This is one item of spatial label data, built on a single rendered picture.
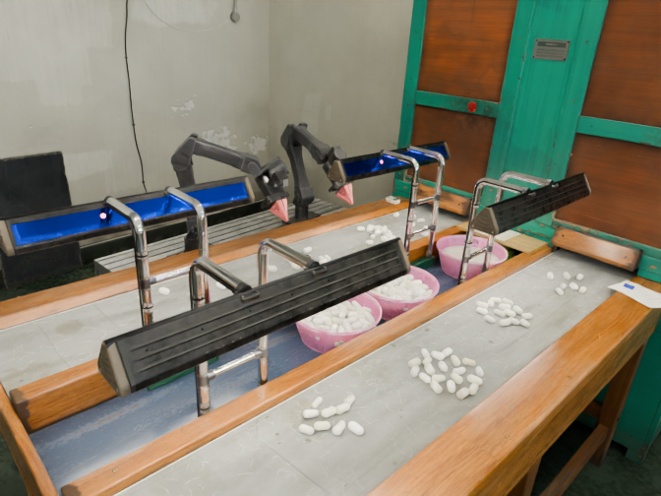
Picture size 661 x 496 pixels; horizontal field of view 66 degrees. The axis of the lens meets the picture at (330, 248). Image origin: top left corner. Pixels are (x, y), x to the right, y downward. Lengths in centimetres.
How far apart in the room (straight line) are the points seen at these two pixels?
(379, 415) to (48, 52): 278
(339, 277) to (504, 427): 49
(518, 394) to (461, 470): 29
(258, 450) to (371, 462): 22
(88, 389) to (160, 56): 270
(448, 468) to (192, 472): 48
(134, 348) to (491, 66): 183
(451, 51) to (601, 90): 64
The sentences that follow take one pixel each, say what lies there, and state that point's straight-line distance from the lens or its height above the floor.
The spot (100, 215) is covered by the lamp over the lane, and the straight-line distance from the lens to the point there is 128.
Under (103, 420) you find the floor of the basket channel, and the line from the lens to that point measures 130.
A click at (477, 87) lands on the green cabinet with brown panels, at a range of 227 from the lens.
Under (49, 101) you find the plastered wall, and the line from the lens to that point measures 339.
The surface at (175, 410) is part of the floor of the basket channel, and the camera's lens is 128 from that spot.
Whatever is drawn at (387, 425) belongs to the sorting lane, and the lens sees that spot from 115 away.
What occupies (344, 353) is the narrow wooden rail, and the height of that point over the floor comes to 76.
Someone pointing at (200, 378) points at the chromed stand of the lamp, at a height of 85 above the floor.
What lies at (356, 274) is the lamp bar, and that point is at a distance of 97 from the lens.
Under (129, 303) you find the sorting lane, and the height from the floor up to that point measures 74.
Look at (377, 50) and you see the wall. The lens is 352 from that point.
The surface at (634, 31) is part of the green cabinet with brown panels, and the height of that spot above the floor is 155.
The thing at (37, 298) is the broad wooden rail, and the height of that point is 76.
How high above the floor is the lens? 151
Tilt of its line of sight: 24 degrees down
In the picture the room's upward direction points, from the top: 3 degrees clockwise
